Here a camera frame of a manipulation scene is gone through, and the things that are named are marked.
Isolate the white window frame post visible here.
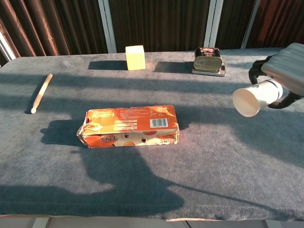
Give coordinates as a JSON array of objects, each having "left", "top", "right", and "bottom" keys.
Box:
[
  {"left": 97, "top": 0, "right": 118, "bottom": 54},
  {"left": 0, "top": 30, "right": 17, "bottom": 63},
  {"left": 203, "top": 0, "right": 224, "bottom": 49},
  {"left": 240, "top": 0, "right": 260, "bottom": 49}
]

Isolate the white paper cup blue print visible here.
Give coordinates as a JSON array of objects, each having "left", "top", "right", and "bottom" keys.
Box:
[{"left": 232, "top": 79, "right": 284, "bottom": 118}]

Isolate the dark brown curtain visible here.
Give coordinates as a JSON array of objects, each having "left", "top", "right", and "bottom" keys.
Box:
[{"left": 0, "top": 0, "right": 304, "bottom": 67}]

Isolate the wooden stick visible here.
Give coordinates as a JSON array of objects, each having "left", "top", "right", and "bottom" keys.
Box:
[{"left": 30, "top": 73, "right": 54, "bottom": 114}]

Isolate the grey table cloth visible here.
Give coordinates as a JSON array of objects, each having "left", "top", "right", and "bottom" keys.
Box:
[{"left": 0, "top": 48, "right": 304, "bottom": 222}]

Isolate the pale yellow cube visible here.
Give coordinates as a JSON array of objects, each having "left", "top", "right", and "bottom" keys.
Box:
[{"left": 125, "top": 45, "right": 146, "bottom": 71}]

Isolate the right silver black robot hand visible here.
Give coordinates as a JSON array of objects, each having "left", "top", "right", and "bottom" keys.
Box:
[{"left": 248, "top": 42, "right": 304, "bottom": 110}]

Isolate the orange cardboard box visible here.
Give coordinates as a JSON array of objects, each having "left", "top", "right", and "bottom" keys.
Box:
[{"left": 76, "top": 104, "right": 180, "bottom": 149}]

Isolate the gold sardine tin can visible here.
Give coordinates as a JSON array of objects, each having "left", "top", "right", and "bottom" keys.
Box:
[{"left": 193, "top": 47, "right": 224, "bottom": 74}]

